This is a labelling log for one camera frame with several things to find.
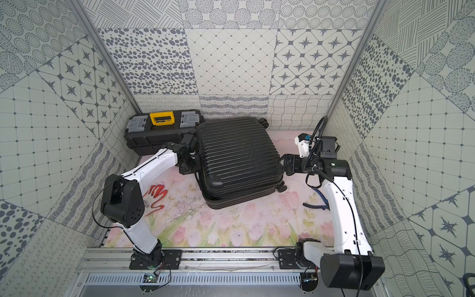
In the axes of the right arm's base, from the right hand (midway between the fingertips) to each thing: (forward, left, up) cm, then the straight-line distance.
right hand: (288, 165), depth 74 cm
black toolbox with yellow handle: (+23, +71, -6) cm, 75 cm away
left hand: (+6, +39, -14) cm, 41 cm away
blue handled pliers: (-7, -19, -25) cm, 33 cm away
